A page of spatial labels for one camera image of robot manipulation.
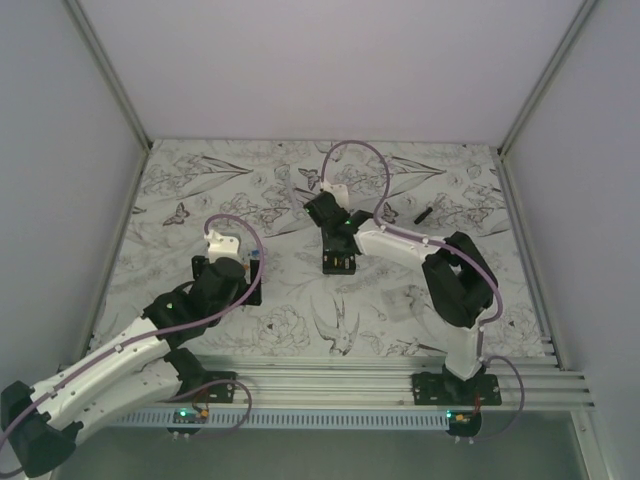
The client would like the right aluminium frame post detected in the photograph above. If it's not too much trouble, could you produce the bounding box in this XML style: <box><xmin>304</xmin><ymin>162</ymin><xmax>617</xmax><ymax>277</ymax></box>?
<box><xmin>497</xmin><ymin>0</ymin><xmax>600</xmax><ymax>158</ymax></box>

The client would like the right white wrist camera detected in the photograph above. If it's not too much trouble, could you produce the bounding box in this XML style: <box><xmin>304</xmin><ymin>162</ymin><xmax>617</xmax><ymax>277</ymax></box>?
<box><xmin>320</xmin><ymin>180</ymin><xmax>350</xmax><ymax>209</ymax></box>

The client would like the slotted grey cable duct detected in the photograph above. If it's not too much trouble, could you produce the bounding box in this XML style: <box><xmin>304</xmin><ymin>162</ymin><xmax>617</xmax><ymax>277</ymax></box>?
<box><xmin>115</xmin><ymin>407</ymin><xmax>448</xmax><ymax>431</ymax></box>

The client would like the black fuse box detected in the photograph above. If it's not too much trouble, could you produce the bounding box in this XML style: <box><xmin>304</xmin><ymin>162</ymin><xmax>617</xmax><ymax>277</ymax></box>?
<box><xmin>322</xmin><ymin>230</ymin><xmax>358</xmax><ymax>275</ymax></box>

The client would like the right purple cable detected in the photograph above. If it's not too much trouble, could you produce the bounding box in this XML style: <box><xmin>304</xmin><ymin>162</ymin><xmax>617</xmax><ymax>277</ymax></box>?
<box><xmin>319</xmin><ymin>140</ymin><xmax>525</xmax><ymax>416</ymax></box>

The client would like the purple cable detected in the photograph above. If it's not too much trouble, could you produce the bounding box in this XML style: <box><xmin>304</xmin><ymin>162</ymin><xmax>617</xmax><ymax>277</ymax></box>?
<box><xmin>319</xmin><ymin>140</ymin><xmax>525</xmax><ymax>416</ymax></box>
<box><xmin>0</xmin><ymin>213</ymin><xmax>266</xmax><ymax>451</ymax></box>

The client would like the green controller board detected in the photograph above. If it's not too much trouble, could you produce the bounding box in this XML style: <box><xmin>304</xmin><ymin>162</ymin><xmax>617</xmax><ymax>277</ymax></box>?
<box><xmin>446</xmin><ymin>410</ymin><xmax>482</xmax><ymax>442</ymax></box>
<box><xmin>167</xmin><ymin>407</ymin><xmax>209</xmax><ymax>440</ymax></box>

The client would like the left green controller board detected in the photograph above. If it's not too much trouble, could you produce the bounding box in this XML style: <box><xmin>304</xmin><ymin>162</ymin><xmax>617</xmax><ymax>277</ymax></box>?
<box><xmin>167</xmin><ymin>407</ymin><xmax>209</xmax><ymax>440</ymax></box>

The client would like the right green controller board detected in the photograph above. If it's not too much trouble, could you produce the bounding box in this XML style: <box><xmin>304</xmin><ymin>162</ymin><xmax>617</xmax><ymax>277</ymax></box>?
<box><xmin>446</xmin><ymin>410</ymin><xmax>482</xmax><ymax>442</ymax></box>

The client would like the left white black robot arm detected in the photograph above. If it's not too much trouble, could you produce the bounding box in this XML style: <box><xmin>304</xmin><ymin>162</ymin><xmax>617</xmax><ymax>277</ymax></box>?
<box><xmin>1</xmin><ymin>256</ymin><xmax>264</xmax><ymax>478</ymax></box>

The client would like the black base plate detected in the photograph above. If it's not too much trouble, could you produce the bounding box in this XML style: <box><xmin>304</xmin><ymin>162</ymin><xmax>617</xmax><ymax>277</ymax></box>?
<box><xmin>411</xmin><ymin>371</ymin><xmax>502</xmax><ymax>407</ymax></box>
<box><xmin>159</xmin><ymin>371</ymin><xmax>240</xmax><ymax>404</ymax></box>

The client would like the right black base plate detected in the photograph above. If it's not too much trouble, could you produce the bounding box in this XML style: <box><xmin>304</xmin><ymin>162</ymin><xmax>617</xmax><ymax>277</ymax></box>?
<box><xmin>411</xmin><ymin>371</ymin><xmax>502</xmax><ymax>407</ymax></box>

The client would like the small black screwdriver bit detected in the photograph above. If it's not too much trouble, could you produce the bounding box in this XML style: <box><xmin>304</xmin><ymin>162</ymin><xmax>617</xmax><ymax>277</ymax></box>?
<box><xmin>413</xmin><ymin>205</ymin><xmax>434</xmax><ymax>225</ymax></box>

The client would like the aluminium frame post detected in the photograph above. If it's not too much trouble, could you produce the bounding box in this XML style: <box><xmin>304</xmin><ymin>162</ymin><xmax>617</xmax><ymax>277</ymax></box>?
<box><xmin>62</xmin><ymin>0</ymin><xmax>153</xmax><ymax>152</ymax></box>
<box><xmin>497</xmin><ymin>0</ymin><xmax>600</xmax><ymax>158</ymax></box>

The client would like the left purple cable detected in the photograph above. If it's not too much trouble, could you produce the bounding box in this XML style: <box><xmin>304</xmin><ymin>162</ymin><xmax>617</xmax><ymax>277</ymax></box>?
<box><xmin>0</xmin><ymin>213</ymin><xmax>266</xmax><ymax>451</ymax></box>

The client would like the aluminium mounting rail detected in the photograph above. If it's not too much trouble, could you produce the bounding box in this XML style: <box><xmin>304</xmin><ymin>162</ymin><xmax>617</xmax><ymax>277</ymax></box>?
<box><xmin>47</xmin><ymin>353</ymin><xmax>596</xmax><ymax>414</ymax></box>

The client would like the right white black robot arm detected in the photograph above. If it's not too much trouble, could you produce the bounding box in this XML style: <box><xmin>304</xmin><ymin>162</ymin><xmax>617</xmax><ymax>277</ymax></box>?
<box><xmin>303</xmin><ymin>191</ymin><xmax>504</xmax><ymax>405</ymax></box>

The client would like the silver open-end wrench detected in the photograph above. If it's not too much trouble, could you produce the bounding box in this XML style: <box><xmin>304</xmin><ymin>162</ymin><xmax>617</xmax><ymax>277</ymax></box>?
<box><xmin>274</xmin><ymin>165</ymin><xmax>303</xmax><ymax>212</ymax></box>

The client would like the left aluminium frame post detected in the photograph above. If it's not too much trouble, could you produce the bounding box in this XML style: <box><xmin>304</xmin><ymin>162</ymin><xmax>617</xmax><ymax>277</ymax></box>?
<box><xmin>62</xmin><ymin>0</ymin><xmax>153</xmax><ymax>152</ymax></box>

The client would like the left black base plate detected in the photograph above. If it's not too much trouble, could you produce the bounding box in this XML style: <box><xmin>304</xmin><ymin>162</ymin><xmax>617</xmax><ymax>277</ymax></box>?
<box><xmin>159</xmin><ymin>371</ymin><xmax>240</xmax><ymax>404</ymax></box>

